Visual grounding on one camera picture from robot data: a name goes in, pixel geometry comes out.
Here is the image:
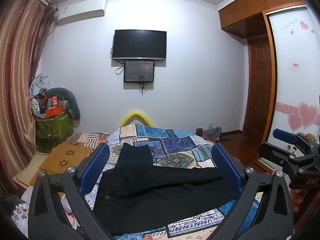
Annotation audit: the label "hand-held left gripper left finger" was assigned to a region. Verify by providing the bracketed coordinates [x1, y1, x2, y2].
[28, 143, 113, 240]

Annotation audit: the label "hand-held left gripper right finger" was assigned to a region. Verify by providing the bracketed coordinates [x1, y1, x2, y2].
[212, 142, 294, 240]

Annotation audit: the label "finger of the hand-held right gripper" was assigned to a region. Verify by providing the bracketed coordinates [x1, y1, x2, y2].
[258, 142, 298, 167]
[272, 128, 304, 151]

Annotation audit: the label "black pants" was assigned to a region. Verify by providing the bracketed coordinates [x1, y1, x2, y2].
[92, 166, 241, 236]

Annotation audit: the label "person's right hand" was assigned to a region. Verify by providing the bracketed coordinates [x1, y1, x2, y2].
[291, 189, 304, 213]

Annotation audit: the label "wooden lap tray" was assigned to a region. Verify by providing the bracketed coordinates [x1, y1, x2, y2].
[39, 144, 93, 175]

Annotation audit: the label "grey bag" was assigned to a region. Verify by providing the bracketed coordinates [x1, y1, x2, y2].
[202, 127, 223, 141]

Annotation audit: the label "dark folded garment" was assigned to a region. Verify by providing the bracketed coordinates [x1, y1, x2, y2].
[117, 143, 153, 172]

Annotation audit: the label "blue patchwork blanket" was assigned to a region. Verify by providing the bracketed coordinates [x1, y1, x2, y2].
[82, 124, 263, 240]

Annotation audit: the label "white wardrobe door pink hearts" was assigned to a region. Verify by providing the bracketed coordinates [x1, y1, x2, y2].
[265, 5, 320, 140]

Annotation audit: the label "brown wooden door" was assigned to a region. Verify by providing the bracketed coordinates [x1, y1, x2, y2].
[247, 37, 273, 133]

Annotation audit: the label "green storage box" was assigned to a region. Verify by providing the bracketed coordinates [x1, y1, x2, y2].
[34, 110, 73, 153]

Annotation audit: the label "yellow foam headboard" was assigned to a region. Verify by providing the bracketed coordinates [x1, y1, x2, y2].
[119, 110, 153, 128]

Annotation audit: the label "beige board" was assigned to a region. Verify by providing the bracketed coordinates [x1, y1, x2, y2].
[12, 152, 52, 188]

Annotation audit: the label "orange box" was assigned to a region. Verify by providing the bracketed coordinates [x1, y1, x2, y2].
[45, 105, 63, 117]

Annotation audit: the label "grey pillow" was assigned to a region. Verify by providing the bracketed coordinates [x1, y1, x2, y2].
[46, 87, 81, 120]

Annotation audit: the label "white crumpled cloth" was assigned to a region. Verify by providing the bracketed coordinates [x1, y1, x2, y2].
[29, 73, 52, 95]

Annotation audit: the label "small black monitor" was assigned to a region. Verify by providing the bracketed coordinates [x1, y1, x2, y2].
[124, 60, 155, 83]

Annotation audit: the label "striped brown curtain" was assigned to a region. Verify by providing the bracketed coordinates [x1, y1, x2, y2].
[0, 0, 59, 188]

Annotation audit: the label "wooden overhead cabinet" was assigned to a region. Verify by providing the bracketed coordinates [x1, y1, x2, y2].
[218, 0, 307, 38]

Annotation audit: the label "white air conditioner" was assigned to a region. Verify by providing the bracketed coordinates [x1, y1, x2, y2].
[57, 0, 108, 26]

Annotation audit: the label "black wall television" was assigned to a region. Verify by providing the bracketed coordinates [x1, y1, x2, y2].
[112, 29, 167, 61]

